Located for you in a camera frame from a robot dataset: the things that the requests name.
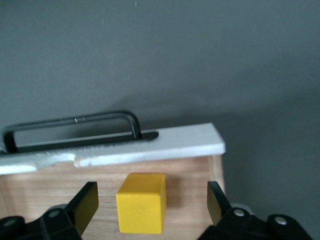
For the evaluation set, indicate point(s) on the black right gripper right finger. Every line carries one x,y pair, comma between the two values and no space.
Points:
220,202

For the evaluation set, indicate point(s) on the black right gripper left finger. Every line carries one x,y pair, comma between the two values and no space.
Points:
72,215

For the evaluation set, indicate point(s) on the yellow wooden block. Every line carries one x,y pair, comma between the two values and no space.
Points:
140,210

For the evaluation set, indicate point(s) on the wooden drawer with white front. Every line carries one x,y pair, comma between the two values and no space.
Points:
175,145

